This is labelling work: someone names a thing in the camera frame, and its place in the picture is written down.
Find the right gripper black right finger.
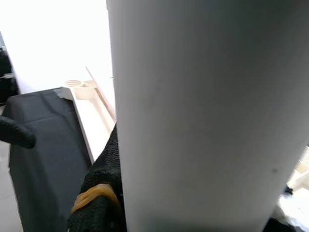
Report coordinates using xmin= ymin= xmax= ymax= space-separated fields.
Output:
xmin=262 ymin=216 xmax=309 ymax=232

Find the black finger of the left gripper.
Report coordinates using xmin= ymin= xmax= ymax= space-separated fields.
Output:
xmin=0 ymin=115 xmax=37 ymax=150

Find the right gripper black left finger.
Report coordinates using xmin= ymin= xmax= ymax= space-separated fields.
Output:
xmin=67 ymin=120 xmax=127 ymax=232

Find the white plastic table leg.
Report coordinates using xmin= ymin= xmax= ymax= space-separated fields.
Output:
xmin=106 ymin=0 xmax=309 ymax=232

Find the tan rubber band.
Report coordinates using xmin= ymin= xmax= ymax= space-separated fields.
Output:
xmin=70 ymin=183 xmax=119 ymax=215

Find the black table cloth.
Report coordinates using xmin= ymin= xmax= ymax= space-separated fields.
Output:
xmin=2 ymin=88 xmax=97 ymax=232

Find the white plastic table top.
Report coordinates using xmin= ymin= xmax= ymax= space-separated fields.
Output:
xmin=60 ymin=66 xmax=309 ymax=194

